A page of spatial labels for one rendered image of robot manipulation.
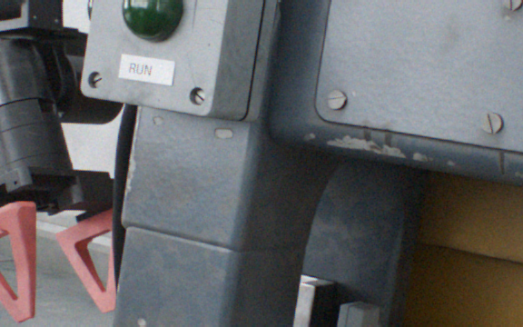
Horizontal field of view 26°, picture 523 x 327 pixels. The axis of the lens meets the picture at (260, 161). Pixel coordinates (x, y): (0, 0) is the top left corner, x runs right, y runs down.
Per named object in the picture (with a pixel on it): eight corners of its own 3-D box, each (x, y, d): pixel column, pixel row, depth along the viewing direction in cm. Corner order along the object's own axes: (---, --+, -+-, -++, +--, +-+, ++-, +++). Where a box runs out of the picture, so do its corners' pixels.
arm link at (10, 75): (-55, 54, 83) (-5, 21, 80) (15, 61, 89) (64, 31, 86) (-33, 140, 82) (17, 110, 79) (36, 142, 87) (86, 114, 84)
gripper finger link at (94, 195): (162, 295, 84) (131, 179, 86) (106, 301, 78) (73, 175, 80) (93, 322, 87) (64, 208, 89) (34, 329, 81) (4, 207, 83)
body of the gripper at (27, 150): (118, 194, 84) (93, 104, 86) (29, 191, 75) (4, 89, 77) (54, 222, 87) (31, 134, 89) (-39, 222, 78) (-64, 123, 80)
